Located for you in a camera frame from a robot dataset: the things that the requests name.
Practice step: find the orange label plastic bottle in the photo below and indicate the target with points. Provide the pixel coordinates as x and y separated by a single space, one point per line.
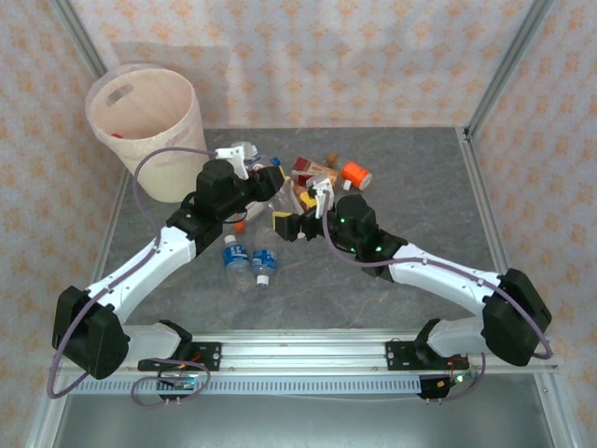
356 175

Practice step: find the tall blue label water bottle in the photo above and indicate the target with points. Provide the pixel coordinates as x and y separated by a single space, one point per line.
235 256

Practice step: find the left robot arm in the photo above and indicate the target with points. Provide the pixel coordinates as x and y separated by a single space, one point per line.
149 266

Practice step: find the aluminium frame post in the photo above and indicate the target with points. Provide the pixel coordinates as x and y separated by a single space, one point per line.
46 415
79 37
559 415
508 70

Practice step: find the red drink carton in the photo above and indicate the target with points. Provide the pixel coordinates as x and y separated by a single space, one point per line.
308 169

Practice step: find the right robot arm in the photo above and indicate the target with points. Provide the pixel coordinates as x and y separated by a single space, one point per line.
443 275

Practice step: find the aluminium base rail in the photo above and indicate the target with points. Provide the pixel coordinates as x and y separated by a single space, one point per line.
303 354

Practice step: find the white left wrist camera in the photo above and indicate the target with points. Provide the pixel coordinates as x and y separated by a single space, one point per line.
231 153

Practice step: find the brown label plastic bottle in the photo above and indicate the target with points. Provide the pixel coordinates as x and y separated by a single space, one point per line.
295 191

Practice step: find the cream plastic bin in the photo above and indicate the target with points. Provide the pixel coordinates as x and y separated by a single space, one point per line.
158 163

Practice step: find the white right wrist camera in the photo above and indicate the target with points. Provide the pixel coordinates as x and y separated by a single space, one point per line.
321 186

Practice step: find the small circuit board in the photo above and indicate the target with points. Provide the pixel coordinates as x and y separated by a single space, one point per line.
184 383
459 379

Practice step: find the clear bottle orange cap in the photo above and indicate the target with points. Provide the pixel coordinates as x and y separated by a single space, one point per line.
240 227

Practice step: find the short blue label water bottle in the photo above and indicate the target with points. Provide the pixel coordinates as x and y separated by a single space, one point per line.
264 262

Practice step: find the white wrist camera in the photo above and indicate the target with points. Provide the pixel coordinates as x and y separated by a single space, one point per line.
231 153
321 186

